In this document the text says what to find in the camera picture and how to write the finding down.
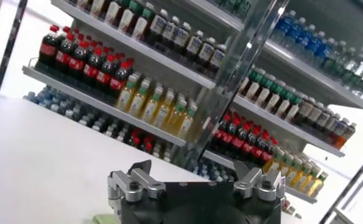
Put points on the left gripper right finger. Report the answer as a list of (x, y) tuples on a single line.
[(269, 185)]

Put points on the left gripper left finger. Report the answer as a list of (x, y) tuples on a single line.
[(123, 184)]

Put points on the light green t-shirt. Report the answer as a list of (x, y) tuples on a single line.
[(103, 219)]

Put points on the dark tea bottle green cap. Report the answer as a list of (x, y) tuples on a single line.
[(276, 100), (266, 95), (285, 106), (112, 13), (257, 89), (294, 110), (97, 7), (127, 18), (247, 83), (142, 24)]

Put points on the dark bottle beige label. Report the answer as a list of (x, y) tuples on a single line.
[(316, 118), (305, 113)]

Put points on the reddish drink bottle white cap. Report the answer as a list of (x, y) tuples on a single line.
[(349, 135)]

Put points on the grey metal shelf unit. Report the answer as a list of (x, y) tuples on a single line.
[(321, 79), (78, 95)]

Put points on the blue water bottle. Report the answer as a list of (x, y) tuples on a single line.
[(285, 25), (297, 30), (308, 39), (318, 45)]

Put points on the grey slanted post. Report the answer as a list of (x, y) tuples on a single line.
[(349, 185)]

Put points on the black slanted post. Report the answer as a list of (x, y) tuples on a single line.
[(7, 51)]

